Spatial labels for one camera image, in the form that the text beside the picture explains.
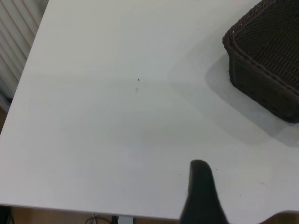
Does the thin dark floor cable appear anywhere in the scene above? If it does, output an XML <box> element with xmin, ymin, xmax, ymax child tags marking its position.
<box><xmin>84</xmin><ymin>214</ymin><xmax>107</xmax><ymax>224</ymax></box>

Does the white ribbed radiator panel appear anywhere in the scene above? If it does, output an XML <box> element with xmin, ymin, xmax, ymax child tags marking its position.
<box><xmin>0</xmin><ymin>0</ymin><xmax>50</xmax><ymax>100</ymax></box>

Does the dark brown wicker basket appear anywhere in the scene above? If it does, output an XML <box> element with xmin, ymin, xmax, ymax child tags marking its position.
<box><xmin>222</xmin><ymin>0</ymin><xmax>299</xmax><ymax>124</ymax></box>

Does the grey metal table leg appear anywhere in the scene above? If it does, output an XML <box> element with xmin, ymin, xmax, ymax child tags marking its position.
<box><xmin>111</xmin><ymin>215</ymin><xmax>135</xmax><ymax>224</ymax></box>

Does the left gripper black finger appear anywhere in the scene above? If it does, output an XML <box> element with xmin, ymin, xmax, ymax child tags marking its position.
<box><xmin>179</xmin><ymin>159</ymin><xmax>231</xmax><ymax>224</ymax></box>

